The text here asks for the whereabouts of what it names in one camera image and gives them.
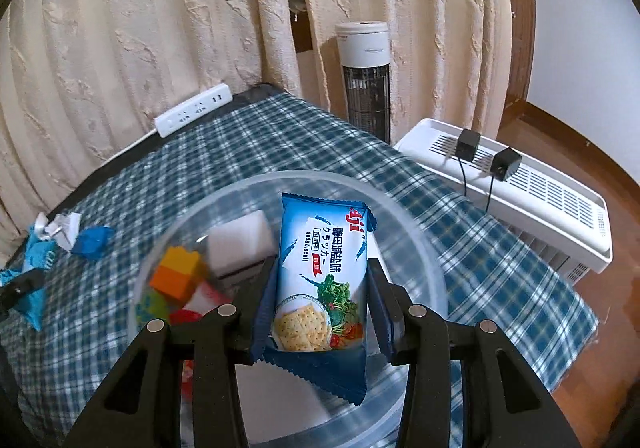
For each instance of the crumpled white wrapper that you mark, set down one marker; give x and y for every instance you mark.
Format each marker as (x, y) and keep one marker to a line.
(67, 225)

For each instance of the black power adapter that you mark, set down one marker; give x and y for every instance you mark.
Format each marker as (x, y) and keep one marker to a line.
(469, 144)
(506, 163)

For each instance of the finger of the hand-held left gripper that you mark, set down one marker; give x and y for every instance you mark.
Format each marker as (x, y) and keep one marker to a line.
(22, 285)

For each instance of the blue biscuit packet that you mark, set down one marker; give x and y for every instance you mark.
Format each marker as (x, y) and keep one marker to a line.
(315, 268)

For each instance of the white tower fan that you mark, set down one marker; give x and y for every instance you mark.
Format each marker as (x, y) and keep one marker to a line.
(362, 88)

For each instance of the orange yellow toy block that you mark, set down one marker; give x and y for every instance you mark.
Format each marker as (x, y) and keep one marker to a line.
(177, 273)

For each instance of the grey white sponge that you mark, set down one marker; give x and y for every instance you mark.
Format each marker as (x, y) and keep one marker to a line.
(237, 238)

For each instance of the beige curtain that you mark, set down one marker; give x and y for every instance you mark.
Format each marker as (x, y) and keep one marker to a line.
(150, 28)

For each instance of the clear plastic container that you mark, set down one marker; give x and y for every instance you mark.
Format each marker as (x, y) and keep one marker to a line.
(425, 268)

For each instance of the white heater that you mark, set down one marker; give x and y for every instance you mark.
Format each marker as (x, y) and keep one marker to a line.
(550, 193)

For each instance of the wooden door frame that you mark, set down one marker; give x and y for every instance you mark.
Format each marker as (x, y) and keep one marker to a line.
(520, 28)

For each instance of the green block with blue circles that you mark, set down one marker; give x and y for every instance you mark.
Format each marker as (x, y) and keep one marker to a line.
(150, 305)

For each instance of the white power strip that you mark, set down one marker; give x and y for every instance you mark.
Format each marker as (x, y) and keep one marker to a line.
(192, 110)

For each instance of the red white packet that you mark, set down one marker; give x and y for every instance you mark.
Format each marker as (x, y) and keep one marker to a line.
(200, 300)

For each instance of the small blue wrapper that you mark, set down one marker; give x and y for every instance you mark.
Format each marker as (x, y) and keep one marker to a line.
(92, 240)

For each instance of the teal snack packet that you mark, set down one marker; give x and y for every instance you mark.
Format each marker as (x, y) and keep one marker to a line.
(35, 253)

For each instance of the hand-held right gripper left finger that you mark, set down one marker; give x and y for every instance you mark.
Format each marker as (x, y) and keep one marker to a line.
(259, 323)

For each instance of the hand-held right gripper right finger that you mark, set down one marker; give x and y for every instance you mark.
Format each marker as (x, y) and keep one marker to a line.
(382, 318)

